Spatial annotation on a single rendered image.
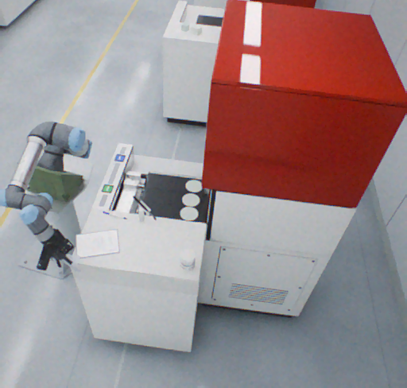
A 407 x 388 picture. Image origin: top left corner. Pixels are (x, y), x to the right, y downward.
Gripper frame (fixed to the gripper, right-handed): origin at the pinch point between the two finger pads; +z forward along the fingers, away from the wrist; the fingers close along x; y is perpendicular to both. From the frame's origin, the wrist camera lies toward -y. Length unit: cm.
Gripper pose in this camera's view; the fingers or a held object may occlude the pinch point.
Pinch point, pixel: (69, 270)
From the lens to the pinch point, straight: 189.5
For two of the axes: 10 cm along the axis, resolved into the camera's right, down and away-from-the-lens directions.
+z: 3.8, 7.7, 5.0
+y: 4.7, -6.3, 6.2
